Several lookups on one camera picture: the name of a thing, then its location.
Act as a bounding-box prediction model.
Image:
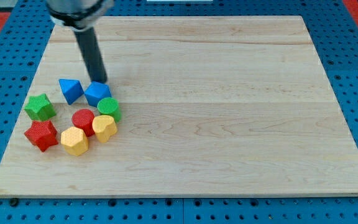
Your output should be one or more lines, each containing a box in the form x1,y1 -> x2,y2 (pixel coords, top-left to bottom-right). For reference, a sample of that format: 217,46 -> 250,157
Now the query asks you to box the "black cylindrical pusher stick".
74,27 -> 108,83

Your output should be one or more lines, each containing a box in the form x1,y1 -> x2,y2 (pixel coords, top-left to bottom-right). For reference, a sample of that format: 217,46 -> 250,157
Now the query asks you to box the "blue triangle block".
58,79 -> 84,105

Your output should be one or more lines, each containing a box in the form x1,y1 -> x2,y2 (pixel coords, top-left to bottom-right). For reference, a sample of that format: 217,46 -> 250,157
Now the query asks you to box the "blue cube block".
85,82 -> 112,107

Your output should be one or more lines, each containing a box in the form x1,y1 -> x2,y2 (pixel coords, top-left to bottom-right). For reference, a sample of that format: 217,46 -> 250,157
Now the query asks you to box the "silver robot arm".
46,0 -> 114,83

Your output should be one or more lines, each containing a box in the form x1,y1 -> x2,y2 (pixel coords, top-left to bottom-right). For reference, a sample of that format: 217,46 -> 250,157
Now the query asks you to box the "green cylinder block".
97,97 -> 121,123

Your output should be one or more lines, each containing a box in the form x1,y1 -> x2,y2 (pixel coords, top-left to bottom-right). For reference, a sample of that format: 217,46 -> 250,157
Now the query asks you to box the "red cylinder block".
71,109 -> 94,137

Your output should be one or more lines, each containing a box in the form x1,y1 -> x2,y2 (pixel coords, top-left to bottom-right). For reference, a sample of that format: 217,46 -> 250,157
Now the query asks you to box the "green star block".
24,93 -> 56,121

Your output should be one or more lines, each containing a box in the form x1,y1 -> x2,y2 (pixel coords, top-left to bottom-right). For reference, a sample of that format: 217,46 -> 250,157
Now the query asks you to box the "yellow heart block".
92,115 -> 117,143

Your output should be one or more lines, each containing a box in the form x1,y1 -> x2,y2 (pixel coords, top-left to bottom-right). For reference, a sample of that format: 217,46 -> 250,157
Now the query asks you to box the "yellow hexagon block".
60,126 -> 89,156

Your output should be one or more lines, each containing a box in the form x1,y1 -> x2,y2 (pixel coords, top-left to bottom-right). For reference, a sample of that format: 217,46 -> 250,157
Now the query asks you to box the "red star block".
24,120 -> 58,152

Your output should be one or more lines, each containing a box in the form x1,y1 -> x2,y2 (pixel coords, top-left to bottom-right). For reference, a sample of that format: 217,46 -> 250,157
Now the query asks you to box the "wooden board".
0,16 -> 358,198

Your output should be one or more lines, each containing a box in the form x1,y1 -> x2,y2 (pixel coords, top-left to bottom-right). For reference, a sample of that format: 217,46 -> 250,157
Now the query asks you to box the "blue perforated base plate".
0,0 -> 358,223

